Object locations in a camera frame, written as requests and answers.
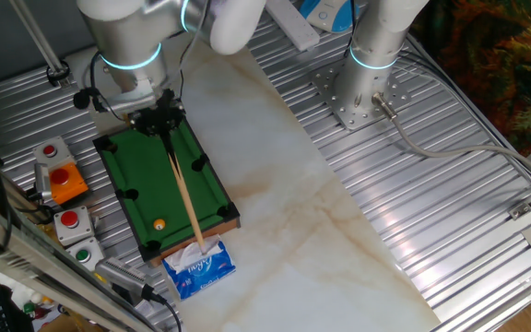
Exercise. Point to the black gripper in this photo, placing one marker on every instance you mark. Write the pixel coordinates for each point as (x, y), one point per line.
(157, 117)

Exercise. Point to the wooden pool cue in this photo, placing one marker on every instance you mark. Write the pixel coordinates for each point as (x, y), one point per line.
(187, 203)

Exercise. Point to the yellow pool ball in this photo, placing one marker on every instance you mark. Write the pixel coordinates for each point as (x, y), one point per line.
(159, 224)

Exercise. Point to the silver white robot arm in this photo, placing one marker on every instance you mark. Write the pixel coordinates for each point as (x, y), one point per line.
(127, 37)

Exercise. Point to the green mini pool table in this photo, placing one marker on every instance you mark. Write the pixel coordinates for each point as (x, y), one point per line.
(145, 184)

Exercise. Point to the black pole clamp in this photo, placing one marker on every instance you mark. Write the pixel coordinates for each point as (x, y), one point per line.
(58, 74)

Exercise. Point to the grey box small red button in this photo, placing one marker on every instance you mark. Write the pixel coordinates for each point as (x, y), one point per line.
(53, 151)

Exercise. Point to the orange box red button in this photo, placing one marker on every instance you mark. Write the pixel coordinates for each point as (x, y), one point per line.
(68, 184)

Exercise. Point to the grey box large red button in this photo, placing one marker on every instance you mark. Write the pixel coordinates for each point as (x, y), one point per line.
(74, 226)

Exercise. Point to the metal tripod pole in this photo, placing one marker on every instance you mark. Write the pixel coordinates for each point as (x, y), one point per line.
(37, 34)

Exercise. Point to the grey box green button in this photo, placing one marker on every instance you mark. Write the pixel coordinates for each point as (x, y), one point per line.
(86, 254)

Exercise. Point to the white power strip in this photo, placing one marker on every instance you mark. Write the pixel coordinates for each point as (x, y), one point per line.
(300, 32)

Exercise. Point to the blue tissue pack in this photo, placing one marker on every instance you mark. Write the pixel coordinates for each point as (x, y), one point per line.
(201, 279)

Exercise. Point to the colourful patterned cloth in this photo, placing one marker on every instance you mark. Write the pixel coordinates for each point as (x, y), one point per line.
(491, 60)

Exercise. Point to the small silver camera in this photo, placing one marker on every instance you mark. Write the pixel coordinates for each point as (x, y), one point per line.
(42, 180)

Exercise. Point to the ribbed silver camera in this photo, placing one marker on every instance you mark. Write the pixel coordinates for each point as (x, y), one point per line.
(120, 274)

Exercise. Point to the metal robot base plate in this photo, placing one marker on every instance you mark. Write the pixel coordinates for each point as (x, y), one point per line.
(339, 103)

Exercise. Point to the aluminium frame bar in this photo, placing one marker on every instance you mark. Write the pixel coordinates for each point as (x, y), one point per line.
(39, 269)

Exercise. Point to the small metal bracket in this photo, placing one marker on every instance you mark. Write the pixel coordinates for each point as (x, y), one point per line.
(519, 210)

